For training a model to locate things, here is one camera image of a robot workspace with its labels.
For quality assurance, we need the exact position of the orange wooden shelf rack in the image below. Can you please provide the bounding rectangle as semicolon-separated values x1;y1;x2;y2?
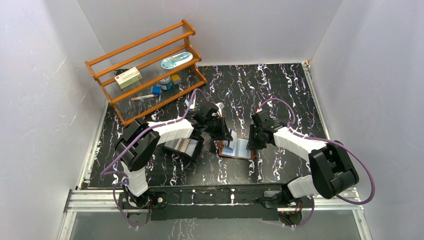
85;19;207;126

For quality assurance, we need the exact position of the stack of cards in box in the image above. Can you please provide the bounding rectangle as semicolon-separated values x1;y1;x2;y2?
163;138;199;157

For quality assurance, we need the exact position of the white blue stapler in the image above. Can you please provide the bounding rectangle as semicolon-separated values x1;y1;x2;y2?
188;99;196;110

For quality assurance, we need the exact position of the black card storage box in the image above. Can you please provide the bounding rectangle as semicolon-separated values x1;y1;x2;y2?
161;136;204;162

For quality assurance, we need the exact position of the yellow grey small block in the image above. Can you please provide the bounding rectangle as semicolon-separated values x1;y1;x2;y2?
171;74;182;85

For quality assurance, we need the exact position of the blue white small jar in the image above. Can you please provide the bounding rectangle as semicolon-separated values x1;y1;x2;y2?
158;76;173;91

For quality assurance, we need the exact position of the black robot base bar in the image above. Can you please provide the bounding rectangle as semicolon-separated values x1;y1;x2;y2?
117;183;305;224

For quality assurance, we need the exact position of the white green carton box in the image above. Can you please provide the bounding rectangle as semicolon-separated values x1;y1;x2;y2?
114;67;142;89

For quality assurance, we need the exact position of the orange leather card holder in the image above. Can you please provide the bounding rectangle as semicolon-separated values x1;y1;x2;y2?
216;129;255;161

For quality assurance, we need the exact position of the white red marker pen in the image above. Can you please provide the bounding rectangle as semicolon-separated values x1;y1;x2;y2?
130;94;157;101

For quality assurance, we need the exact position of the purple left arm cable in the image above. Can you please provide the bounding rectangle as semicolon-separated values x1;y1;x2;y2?
100;88;208;229

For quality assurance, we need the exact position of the blue oval blister pack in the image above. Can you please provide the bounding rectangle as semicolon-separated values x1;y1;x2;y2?
160;51;193;70

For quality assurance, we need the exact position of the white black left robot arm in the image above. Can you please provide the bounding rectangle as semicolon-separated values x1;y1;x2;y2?
115;102;233;208

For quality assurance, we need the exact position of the blue small cube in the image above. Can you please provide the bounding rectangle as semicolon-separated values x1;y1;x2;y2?
151;86;162;96

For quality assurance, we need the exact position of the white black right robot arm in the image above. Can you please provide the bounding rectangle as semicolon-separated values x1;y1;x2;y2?
247;110;359;207

